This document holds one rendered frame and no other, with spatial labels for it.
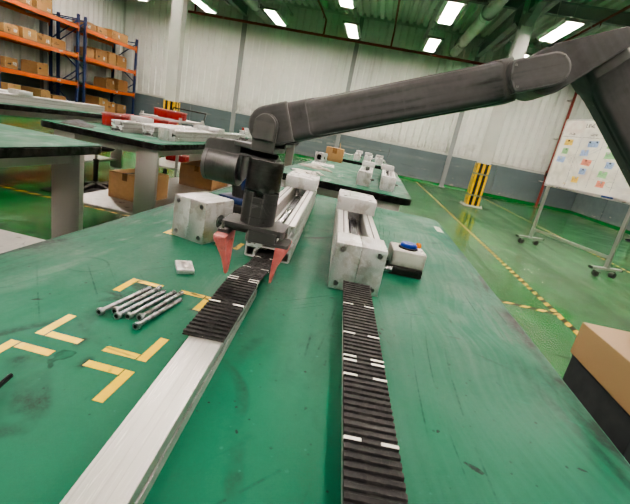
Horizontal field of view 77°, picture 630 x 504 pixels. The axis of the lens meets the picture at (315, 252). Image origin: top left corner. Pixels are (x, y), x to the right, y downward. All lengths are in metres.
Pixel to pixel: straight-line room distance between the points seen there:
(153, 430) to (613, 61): 0.66
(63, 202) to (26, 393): 2.09
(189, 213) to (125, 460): 0.65
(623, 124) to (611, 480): 0.43
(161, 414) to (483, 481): 0.31
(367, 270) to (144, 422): 0.51
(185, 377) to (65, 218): 2.16
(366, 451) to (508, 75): 0.48
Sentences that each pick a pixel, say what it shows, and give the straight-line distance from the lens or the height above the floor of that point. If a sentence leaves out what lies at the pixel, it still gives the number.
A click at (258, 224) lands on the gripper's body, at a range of 0.64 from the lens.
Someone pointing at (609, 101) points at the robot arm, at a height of 1.17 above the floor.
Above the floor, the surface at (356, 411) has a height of 0.81.
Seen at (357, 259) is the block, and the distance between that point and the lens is 0.77.
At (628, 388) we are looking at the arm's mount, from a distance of 0.74.
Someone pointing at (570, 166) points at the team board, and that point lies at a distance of 6.97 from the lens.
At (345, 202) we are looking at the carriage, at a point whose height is 0.89.
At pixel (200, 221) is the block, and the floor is 0.83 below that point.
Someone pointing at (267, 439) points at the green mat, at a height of 0.78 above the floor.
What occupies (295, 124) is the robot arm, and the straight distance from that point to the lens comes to 0.61.
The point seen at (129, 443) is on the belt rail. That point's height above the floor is 0.81.
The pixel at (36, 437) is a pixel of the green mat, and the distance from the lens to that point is 0.43.
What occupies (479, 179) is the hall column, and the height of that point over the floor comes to 0.71.
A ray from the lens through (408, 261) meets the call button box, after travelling 0.96.
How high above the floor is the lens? 1.06
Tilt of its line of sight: 17 degrees down
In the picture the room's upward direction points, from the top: 11 degrees clockwise
